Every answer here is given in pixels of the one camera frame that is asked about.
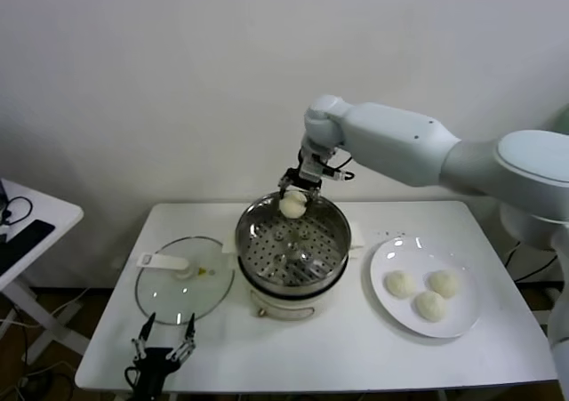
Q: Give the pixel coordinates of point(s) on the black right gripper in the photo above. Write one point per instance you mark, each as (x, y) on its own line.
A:
(306, 178)

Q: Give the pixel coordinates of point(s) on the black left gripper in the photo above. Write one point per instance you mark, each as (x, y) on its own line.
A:
(151, 370)

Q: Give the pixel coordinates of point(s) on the white steamed baozi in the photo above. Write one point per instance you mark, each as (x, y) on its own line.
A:
(430, 306)
(443, 283)
(292, 206)
(399, 284)

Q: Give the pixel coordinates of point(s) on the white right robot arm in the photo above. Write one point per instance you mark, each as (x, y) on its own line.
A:
(391, 143)

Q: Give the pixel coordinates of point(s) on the stainless steel steamer basket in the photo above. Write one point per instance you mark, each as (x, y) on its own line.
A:
(331, 236)

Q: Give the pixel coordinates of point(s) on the scattered dark crumbs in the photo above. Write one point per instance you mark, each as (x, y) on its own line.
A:
(386, 231)

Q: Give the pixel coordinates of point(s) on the white round plate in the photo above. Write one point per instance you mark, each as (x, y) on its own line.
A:
(387, 259)

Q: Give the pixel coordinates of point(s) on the white electric cooker base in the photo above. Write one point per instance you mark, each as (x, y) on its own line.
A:
(289, 310)

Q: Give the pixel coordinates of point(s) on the black phone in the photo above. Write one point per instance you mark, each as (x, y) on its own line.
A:
(26, 241)

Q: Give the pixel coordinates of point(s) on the white side table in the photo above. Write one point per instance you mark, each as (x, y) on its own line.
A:
(53, 205)

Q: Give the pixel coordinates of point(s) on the pale green container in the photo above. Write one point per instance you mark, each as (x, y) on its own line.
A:
(563, 118)

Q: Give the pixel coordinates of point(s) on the white floor socket block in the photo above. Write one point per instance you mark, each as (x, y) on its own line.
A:
(550, 295)

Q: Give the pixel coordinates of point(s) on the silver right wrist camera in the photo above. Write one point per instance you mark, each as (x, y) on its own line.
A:
(310, 161)

